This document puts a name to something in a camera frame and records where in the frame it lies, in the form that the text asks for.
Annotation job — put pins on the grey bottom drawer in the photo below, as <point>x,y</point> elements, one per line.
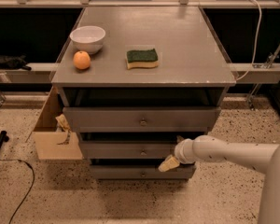
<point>137,169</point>

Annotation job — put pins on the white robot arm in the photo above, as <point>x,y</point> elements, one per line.
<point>262,158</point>

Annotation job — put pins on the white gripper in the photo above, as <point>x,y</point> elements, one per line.
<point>181,152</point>

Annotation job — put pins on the grey top drawer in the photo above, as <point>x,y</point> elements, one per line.
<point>141,119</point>

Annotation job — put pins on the white ceramic bowl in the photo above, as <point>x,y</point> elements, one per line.
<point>88,38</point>

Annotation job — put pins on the grey drawer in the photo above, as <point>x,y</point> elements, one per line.
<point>137,169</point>
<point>141,119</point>
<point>131,145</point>

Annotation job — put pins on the black object on rail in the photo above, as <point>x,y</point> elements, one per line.
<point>14,63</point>

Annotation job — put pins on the green yellow sponge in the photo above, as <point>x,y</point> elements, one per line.
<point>146,58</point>

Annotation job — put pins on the orange fruit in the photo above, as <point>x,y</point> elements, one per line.
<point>82,60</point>

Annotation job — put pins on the metal rail frame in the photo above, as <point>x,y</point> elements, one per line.
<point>258,72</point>

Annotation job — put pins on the grey drawer cabinet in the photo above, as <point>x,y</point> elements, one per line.
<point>159,76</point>

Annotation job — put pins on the open cardboard box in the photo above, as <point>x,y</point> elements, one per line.
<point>52,140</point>

